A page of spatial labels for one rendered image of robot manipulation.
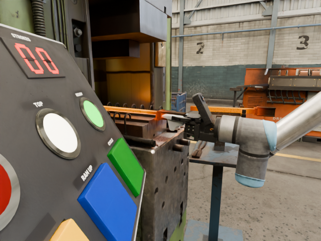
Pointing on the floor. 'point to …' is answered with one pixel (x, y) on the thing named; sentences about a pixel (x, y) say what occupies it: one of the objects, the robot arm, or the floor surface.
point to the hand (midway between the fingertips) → (165, 114)
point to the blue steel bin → (178, 102)
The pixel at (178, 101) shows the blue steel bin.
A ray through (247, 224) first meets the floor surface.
